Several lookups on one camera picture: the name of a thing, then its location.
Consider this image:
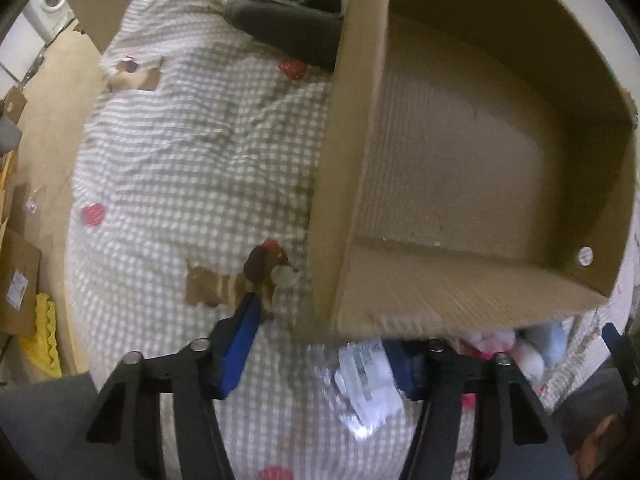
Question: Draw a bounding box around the clear plastic packet with label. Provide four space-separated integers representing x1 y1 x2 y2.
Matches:
334 339 404 441

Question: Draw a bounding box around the brown cardboard box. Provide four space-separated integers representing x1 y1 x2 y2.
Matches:
298 0 639 340

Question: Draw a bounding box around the pink soft object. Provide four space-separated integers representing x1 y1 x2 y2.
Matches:
461 330 516 360

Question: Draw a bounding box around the light blue fluffy sock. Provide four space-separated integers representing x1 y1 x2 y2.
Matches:
511 322 567 384

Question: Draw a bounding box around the gingham duvet with dog prints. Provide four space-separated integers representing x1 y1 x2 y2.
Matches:
64 0 640 480

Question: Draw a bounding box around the yellow foam piece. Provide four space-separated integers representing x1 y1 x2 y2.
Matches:
18 292 63 378

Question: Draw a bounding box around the flat cardboard box on floor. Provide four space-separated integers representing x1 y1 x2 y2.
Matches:
0 230 41 336

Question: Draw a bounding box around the dark grey blanket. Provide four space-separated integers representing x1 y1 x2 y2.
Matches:
224 0 347 72

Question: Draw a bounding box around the white washing machine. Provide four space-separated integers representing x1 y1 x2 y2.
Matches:
23 0 73 46

